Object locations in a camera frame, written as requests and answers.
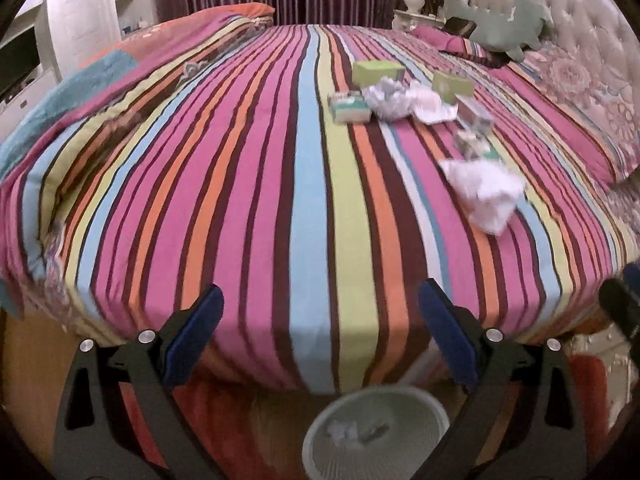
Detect teal and white box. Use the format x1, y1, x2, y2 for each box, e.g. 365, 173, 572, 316
327, 90, 372, 124

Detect white plastic waste bin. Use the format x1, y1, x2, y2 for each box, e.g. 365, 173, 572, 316
301, 386, 451, 480

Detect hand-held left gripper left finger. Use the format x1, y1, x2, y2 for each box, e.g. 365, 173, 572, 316
52, 284, 226, 480

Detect large green box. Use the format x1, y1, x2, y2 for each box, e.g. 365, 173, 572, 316
351, 60, 406, 87

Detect floral pink pillow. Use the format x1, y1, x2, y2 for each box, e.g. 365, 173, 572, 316
492, 40, 640, 191

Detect paper scraps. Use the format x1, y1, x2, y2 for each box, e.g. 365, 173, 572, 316
326, 419, 390, 445

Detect orange and blue quilt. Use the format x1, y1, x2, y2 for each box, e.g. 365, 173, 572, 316
0, 2, 277, 181

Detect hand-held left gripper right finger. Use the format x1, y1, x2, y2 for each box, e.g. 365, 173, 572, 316
417, 279, 588, 480

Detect white ornate nightstand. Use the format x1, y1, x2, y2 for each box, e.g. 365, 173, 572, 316
392, 8, 447, 32

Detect green plush toy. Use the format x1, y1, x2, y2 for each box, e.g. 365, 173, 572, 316
444, 0, 555, 63

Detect dark cloth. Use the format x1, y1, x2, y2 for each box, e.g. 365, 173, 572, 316
444, 16, 512, 69

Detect tufted white headboard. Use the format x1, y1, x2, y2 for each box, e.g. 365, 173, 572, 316
467, 0, 640, 126

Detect small white green box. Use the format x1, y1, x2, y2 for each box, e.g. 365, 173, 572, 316
454, 130, 502, 162

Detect striped bed sheet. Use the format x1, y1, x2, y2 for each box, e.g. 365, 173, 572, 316
0, 22, 640, 397

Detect black television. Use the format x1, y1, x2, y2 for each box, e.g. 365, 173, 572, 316
0, 25, 42, 100

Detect striped pink pillow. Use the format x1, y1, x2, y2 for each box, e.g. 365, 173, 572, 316
409, 26, 501, 67

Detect grey paper ball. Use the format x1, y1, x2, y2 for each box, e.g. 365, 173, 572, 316
362, 78, 417, 122

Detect white paper sheet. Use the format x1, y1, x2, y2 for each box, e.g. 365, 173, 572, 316
409, 82, 459, 125

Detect large white paper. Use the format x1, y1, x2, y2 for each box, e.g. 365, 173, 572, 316
439, 158, 527, 236

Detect white tv cabinet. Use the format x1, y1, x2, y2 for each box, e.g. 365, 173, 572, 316
0, 10, 57, 142

